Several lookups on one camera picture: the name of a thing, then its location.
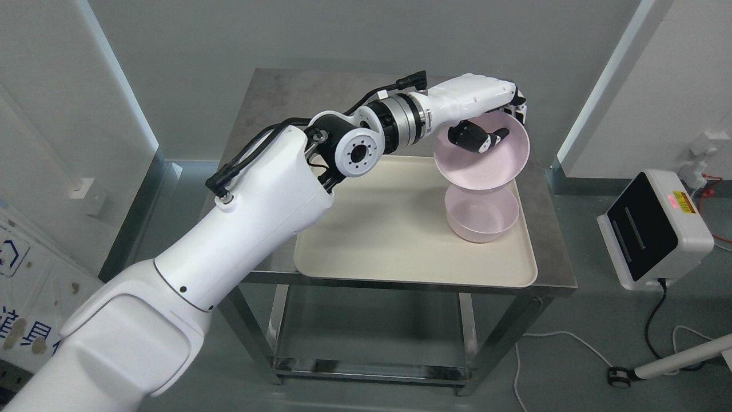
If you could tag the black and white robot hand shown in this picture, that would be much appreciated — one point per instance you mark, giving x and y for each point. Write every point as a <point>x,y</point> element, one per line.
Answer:
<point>455,102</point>

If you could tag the pink bowl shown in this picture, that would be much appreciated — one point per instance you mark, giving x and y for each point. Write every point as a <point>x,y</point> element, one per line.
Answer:
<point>480,216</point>
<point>488,170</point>

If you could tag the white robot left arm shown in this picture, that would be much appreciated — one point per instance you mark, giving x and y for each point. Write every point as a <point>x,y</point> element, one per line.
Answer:
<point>140,332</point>

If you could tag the beige plastic tray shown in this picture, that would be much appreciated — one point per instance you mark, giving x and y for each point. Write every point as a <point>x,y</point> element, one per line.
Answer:
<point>390,225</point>

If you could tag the stainless steel table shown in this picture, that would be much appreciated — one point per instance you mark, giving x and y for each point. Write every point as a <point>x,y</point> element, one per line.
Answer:
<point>492,319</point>

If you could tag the white black box device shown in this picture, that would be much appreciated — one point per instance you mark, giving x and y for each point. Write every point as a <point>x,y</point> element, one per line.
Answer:
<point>653,231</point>

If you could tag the white stand leg with caster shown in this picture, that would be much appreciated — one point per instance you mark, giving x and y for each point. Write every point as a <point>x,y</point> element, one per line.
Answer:
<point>621,377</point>

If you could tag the white sign with blue text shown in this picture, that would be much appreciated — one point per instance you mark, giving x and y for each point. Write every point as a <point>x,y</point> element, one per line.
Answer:
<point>40,290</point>

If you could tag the white wall socket right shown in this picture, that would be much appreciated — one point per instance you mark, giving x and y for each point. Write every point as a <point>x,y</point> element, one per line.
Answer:
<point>704,146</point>

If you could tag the white wall socket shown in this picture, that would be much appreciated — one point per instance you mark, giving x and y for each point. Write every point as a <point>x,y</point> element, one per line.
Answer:
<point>704,146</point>
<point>90,197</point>

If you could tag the white wall socket left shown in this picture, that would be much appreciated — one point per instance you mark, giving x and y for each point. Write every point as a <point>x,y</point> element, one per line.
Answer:
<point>90,197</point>

